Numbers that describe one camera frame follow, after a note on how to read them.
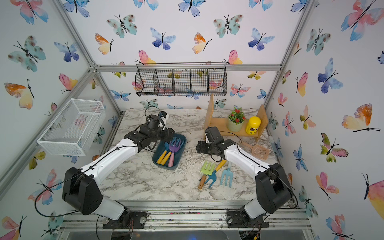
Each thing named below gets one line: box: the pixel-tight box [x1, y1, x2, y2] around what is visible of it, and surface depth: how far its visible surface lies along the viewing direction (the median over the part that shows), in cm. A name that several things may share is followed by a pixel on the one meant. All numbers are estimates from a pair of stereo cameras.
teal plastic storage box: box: [152, 133, 187, 170], surface depth 95 cm
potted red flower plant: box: [226, 105, 247, 132], surface depth 93 cm
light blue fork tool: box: [220, 168, 234, 188], surface depth 90 cm
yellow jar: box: [245, 116, 262, 135], surface depth 94 cm
